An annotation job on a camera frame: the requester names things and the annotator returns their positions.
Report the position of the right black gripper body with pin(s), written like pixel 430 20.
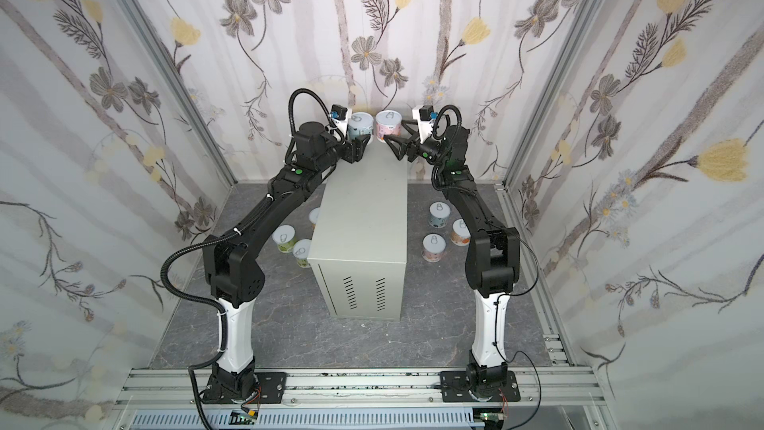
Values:
pixel 413 148

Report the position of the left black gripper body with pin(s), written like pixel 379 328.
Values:
pixel 347 152

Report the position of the blue labelled can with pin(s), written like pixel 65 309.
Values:
pixel 360 125

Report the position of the pink labelled can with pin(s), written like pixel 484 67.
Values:
pixel 387 122

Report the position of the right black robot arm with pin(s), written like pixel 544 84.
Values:
pixel 492 265

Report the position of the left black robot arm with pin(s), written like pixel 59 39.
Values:
pixel 230 262

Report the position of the grey metal cabinet counter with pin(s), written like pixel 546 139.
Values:
pixel 359 248

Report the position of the teal labelled can right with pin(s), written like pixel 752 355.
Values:
pixel 439 214

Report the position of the orange yellow labelled can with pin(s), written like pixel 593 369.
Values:
pixel 313 216

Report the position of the orange labelled can right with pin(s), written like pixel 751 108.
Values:
pixel 460 235

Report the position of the pink white can right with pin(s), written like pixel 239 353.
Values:
pixel 434 246

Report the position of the green white labelled can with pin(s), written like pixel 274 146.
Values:
pixel 301 252

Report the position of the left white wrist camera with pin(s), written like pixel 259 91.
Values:
pixel 340 116

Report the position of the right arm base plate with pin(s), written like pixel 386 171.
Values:
pixel 460 386

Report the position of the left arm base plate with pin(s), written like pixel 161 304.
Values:
pixel 263 387

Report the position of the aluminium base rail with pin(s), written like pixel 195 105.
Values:
pixel 557 385

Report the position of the white slotted cable duct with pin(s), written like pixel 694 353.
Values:
pixel 350 418

